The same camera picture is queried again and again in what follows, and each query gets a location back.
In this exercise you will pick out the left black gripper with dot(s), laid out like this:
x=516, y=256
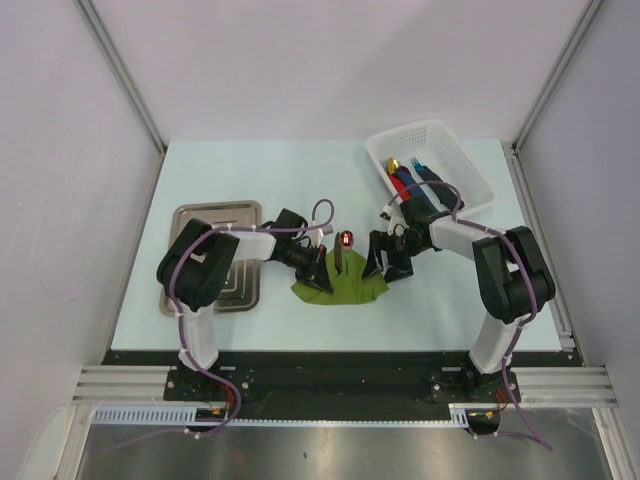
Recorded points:
x=315, y=271

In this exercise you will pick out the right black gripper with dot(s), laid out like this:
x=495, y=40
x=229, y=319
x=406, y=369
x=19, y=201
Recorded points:
x=397, y=269

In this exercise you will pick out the green paper napkin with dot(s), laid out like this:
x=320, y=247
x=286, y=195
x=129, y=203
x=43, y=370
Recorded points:
x=348, y=286

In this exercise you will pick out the iridescent spoon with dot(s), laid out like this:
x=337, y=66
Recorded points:
x=346, y=245

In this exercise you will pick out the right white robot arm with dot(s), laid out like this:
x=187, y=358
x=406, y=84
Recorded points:
x=513, y=277

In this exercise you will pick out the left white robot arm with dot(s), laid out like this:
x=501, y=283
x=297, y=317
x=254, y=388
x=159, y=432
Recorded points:
x=196, y=335

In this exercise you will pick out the red utensil sleeve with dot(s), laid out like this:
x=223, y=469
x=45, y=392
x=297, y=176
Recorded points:
x=400, y=187

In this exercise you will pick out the metal tray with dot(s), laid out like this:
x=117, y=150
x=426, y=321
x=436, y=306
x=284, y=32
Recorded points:
x=215, y=215

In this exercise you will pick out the blue utensil sleeve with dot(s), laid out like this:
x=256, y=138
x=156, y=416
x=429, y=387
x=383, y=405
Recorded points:
x=414, y=190

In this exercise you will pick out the black utensil sleeve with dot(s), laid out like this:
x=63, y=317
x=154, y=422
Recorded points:
x=445, y=194

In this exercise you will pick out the gold spoon in basket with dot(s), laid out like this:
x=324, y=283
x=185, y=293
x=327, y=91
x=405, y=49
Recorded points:
x=392, y=165

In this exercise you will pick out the white plastic basket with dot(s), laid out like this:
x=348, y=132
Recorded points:
x=435, y=146

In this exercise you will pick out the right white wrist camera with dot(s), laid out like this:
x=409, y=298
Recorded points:
x=395, y=222

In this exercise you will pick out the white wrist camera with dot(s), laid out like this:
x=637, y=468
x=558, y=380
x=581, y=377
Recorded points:
x=325, y=232
x=395, y=222

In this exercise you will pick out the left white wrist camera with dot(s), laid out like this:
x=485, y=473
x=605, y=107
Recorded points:
x=325, y=232

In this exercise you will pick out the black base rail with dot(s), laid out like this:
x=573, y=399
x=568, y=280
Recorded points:
x=332, y=386

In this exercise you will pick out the aluminium frame post right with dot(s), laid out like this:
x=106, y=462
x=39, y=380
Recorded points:
x=561, y=66

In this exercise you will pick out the aluminium frame post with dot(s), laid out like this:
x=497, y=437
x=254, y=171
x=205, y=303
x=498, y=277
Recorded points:
x=117, y=65
x=561, y=66

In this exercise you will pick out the aluminium front rail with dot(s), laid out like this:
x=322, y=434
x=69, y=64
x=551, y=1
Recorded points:
x=553, y=387

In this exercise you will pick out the aluminium frame post left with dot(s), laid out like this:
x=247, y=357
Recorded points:
x=117, y=65

